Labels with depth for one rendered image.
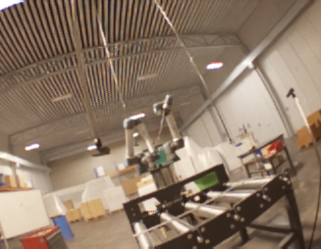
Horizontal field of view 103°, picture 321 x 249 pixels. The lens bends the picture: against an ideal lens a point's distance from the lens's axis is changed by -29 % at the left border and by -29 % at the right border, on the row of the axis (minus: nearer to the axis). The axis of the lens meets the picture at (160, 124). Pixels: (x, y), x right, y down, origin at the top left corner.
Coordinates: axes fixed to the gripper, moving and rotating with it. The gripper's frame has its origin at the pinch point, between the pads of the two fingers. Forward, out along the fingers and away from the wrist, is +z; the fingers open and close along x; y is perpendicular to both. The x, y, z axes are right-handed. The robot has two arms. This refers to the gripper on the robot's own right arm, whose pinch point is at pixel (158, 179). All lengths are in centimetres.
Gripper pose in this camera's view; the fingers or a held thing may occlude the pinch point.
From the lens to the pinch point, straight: 211.6
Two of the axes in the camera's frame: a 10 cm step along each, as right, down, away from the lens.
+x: -9.1, 2.7, -3.1
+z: 3.5, 9.0, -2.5
